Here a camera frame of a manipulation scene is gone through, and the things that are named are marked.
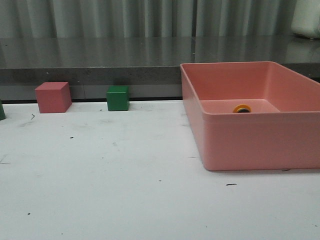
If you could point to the green cube far left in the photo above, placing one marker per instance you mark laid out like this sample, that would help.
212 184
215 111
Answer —
2 112

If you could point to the pink cube near ledge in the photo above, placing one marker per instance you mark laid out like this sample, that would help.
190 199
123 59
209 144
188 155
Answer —
53 97

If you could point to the white appliance on counter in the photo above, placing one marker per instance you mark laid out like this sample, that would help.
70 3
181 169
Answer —
306 19

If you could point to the grey pleated curtain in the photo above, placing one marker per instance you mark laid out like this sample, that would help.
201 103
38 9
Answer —
144 18

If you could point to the green cube near bin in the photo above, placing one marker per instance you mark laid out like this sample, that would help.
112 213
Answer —
117 98

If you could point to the yellow push button switch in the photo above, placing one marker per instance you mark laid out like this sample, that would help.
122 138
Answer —
242 108

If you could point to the pink plastic bin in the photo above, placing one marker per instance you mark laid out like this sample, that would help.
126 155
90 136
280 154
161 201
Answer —
282 131

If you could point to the grey stone counter ledge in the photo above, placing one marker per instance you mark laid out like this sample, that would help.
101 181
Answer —
149 66

